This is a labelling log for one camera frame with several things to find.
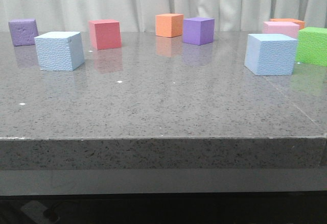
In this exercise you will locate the light blue foam cube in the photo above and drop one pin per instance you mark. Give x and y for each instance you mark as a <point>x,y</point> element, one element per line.
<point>270,54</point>
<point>59,51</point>

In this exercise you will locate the orange foam cube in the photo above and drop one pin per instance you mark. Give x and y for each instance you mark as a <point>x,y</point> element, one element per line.
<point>296,21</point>
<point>169,25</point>

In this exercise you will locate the dark purple foam cube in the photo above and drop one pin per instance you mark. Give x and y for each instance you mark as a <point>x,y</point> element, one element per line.
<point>198,30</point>

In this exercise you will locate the red foam cube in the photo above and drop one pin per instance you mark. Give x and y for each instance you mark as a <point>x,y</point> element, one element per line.
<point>105,34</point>

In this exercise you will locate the white curtain backdrop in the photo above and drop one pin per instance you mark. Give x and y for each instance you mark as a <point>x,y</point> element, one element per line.
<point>139,15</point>

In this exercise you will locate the pink foam cube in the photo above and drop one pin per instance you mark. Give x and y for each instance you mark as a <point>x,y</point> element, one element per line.
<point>281,27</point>

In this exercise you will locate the light purple dented foam cube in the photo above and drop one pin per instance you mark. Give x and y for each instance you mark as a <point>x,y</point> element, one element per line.
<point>23,31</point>

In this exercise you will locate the far orange foam cube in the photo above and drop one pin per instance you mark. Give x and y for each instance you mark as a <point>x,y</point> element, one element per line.
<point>296,21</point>

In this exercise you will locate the green foam cube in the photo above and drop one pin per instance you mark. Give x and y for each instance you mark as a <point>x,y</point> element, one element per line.
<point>311,46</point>

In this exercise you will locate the white power strip under table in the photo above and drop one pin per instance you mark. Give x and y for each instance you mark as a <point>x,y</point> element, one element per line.
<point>39,213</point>

